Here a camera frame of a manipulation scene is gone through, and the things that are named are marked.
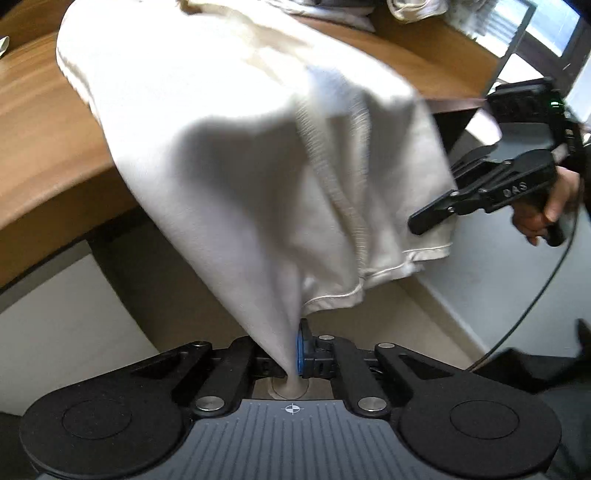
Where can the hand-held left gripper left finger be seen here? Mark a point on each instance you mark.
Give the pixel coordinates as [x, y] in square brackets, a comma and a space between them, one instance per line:
[268, 365]

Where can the white folded clothes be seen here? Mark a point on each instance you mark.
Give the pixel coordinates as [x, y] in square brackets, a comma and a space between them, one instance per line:
[341, 16]

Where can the person's right hand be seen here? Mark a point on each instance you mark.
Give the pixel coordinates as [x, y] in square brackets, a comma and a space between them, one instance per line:
[561, 194]

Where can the cream shirt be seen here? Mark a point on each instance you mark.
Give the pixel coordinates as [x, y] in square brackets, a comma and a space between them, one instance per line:
[254, 161]

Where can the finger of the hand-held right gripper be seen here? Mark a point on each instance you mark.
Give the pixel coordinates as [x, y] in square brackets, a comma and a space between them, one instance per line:
[471, 164]
[438, 214]

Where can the cream cloth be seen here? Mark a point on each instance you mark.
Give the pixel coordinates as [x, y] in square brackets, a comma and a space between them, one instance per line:
[415, 9]

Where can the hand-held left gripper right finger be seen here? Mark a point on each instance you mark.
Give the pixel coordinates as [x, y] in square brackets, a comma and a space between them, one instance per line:
[302, 350]

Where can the window with dark frame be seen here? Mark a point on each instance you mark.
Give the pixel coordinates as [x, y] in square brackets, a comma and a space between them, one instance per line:
[549, 27]

